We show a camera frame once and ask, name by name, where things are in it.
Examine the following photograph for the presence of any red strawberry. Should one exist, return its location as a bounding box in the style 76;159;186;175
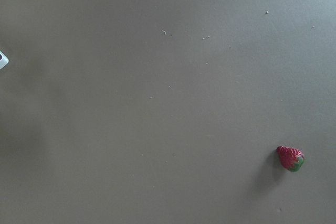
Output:
276;146;305;172

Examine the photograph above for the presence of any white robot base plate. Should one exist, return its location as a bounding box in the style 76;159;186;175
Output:
0;51;9;69

